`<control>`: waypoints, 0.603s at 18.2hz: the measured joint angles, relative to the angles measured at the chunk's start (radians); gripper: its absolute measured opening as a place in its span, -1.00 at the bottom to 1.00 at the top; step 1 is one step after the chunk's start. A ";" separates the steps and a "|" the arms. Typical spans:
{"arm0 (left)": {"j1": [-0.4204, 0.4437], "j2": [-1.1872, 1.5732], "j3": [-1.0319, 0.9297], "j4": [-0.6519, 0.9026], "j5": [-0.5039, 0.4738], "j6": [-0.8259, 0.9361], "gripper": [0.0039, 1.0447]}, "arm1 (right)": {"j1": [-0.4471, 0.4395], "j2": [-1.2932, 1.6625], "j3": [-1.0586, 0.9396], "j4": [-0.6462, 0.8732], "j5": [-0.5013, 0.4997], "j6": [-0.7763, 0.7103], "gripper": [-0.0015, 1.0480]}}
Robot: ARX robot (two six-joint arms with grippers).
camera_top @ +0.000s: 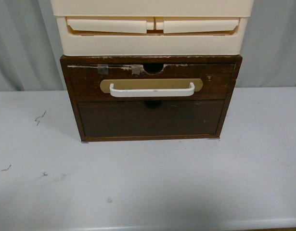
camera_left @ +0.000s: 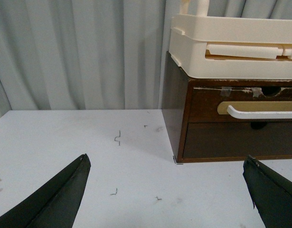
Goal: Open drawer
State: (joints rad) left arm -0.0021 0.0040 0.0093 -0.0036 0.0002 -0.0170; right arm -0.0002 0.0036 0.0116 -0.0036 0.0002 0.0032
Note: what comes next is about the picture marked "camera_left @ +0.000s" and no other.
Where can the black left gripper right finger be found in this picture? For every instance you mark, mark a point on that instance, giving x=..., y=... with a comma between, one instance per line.
x=271, y=193

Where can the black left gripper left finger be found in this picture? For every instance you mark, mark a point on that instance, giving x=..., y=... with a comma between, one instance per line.
x=56, y=203

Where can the lower wooden drawer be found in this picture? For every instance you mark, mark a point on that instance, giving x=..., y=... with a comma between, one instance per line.
x=226, y=141

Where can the wooden drawer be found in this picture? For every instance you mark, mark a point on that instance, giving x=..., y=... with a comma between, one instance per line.
x=226, y=141
x=209, y=104

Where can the dark brown wooden drawer cabinet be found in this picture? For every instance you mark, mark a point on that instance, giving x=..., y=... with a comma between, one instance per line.
x=176, y=102

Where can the upper wooden drawer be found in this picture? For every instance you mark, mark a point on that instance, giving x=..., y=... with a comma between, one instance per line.
x=209, y=104

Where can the grey curtain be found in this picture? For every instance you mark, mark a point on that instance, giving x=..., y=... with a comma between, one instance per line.
x=83, y=54

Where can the cream plastic rack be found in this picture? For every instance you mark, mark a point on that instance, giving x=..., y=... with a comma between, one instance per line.
x=230, y=48

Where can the white drawer handle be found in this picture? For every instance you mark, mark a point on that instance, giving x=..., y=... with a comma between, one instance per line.
x=258, y=114

